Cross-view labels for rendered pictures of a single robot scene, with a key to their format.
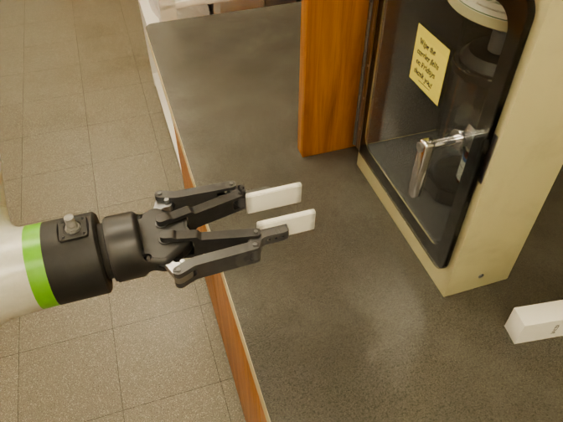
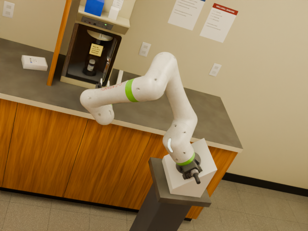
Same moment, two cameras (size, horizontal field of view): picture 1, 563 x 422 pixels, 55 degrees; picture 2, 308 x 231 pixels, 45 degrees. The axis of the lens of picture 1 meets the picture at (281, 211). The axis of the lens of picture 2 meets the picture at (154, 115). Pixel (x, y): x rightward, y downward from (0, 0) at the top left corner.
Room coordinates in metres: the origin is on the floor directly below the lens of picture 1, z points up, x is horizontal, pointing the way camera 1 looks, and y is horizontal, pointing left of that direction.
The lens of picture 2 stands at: (0.11, 2.05, 2.33)
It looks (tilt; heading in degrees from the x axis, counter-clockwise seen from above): 31 degrees down; 269
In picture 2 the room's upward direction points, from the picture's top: 24 degrees clockwise
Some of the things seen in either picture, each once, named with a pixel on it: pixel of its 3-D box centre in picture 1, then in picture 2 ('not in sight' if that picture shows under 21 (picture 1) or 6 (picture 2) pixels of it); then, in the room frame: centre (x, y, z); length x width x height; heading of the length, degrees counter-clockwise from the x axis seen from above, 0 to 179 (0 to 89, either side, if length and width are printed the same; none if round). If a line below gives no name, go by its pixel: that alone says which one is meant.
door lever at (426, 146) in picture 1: (432, 164); (106, 66); (0.51, -0.19, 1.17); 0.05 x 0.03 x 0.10; 108
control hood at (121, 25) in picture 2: not in sight; (102, 22); (0.61, -0.14, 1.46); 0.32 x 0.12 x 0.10; 18
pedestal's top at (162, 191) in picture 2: not in sight; (178, 181); (-0.20, 0.33, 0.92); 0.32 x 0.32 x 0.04; 23
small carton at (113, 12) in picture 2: not in sight; (113, 13); (0.56, -0.15, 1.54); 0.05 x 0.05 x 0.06; 15
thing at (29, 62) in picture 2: not in sight; (34, 63); (1.00, -0.20, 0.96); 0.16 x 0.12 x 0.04; 35
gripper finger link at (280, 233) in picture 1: (269, 242); not in sight; (0.40, 0.01, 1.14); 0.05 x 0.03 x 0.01; 108
